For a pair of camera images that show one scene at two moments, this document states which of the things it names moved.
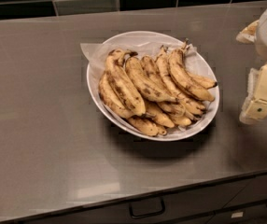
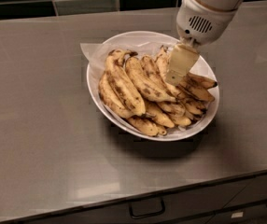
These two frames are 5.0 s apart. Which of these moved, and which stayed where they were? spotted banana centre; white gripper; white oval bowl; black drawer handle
Moved: white gripper
Stayed: black drawer handle; spotted banana centre; white oval bowl
